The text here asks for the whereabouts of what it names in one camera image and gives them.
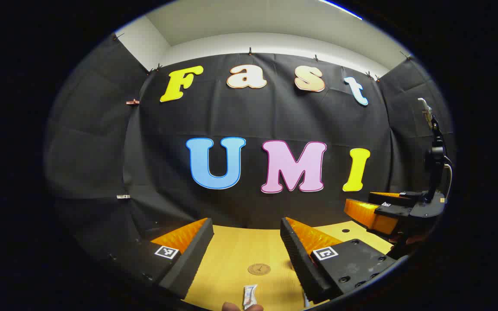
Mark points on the wooden desktop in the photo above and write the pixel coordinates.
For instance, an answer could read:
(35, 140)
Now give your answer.
(240, 246)

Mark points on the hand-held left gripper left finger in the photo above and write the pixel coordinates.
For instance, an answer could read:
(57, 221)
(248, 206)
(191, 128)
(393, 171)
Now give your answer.
(188, 259)

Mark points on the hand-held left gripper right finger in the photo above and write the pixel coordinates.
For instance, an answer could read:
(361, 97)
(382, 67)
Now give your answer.
(298, 263)

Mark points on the round cork coaster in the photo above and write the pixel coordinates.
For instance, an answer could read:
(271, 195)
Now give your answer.
(259, 269)

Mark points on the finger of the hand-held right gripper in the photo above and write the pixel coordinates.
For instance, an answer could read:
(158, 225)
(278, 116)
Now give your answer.
(398, 198)
(370, 218)

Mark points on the copper cloth clip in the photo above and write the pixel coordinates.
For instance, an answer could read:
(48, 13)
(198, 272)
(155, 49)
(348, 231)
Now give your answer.
(132, 102)

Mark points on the black backdrop cloth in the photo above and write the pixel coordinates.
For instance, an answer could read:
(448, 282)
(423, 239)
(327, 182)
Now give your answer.
(275, 116)

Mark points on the white toothpaste tube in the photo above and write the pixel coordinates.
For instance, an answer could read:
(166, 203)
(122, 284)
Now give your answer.
(249, 296)

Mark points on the silver cloth clip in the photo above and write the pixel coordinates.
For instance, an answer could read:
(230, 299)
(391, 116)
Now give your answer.
(123, 196)

